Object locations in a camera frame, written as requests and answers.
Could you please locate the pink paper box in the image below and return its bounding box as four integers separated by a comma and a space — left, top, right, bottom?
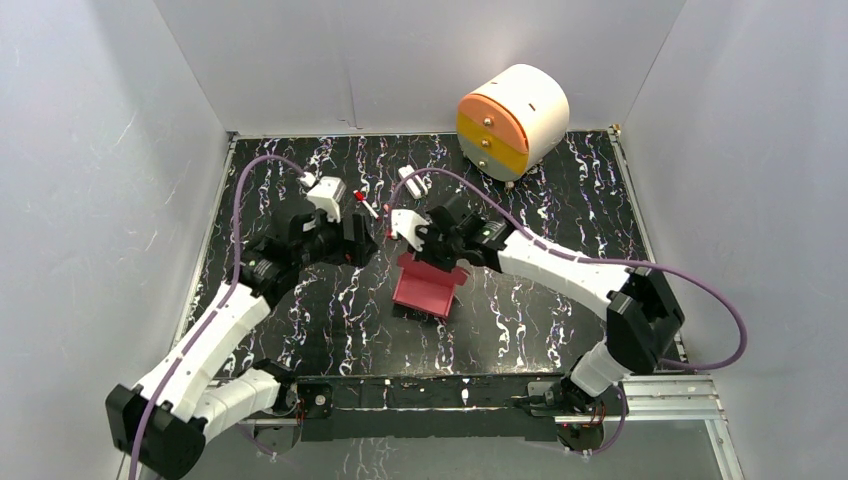
392, 252, 470, 319

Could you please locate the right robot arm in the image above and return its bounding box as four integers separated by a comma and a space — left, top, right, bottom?
390, 205, 685, 414

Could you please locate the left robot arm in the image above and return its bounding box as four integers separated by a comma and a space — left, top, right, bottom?
105, 209, 377, 479

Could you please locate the red capped white marker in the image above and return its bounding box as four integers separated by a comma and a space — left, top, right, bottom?
353, 190, 380, 221

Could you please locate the white rectangular clip block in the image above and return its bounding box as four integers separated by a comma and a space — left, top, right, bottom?
398, 165, 429, 200

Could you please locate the round white drawer cabinet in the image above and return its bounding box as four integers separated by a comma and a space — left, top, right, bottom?
456, 64, 570, 182

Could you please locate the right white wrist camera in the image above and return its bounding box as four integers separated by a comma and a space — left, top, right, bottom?
387, 209, 430, 252

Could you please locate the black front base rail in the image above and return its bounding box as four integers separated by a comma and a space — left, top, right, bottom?
297, 374, 567, 442

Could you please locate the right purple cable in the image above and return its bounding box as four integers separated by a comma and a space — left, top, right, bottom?
387, 166, 749, 458

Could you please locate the aluminium frame rail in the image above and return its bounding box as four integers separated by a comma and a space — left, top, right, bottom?
216, 374, 741, 479

